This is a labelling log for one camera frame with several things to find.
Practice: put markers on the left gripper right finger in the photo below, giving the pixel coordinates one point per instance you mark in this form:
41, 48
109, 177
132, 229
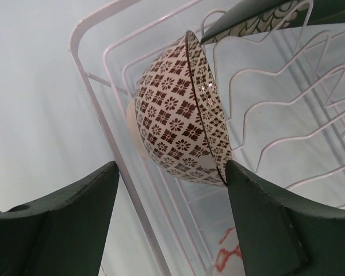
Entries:
282, 233

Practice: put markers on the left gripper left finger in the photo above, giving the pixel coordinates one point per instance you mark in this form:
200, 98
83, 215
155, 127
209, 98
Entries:
62, 233

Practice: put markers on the red patterned white bowl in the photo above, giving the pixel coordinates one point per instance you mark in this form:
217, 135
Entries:
228, 260

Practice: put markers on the white wire dish rack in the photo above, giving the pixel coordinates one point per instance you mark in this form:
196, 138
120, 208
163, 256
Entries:
283, 94

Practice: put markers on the brown patterned bowl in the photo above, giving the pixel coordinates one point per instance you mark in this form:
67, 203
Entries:
180, 116

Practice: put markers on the square black floral plate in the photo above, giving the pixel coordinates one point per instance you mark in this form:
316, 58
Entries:
252, 17

